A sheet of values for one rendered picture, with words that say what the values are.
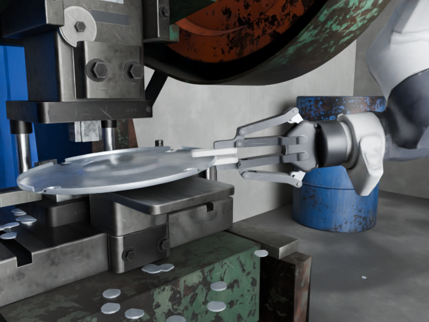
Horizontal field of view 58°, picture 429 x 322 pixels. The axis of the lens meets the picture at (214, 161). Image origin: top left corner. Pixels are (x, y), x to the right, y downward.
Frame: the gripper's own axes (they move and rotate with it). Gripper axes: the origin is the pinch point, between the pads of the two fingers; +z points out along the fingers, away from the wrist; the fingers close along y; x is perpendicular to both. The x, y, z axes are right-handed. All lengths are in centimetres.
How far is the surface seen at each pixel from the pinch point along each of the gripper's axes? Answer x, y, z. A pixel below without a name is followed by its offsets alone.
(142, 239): 4.7, -10.3, 12.1
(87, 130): -7.6, 5.3, 20.2
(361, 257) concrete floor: -134, -90, -89
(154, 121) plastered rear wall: -161, -6, 17
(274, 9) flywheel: -18.5, 24.2, -16.0
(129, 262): 6.3, -12.9, 14.1
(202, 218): -6.7, -12.2, 2.6
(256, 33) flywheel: -21.9, 20.4, -13.0
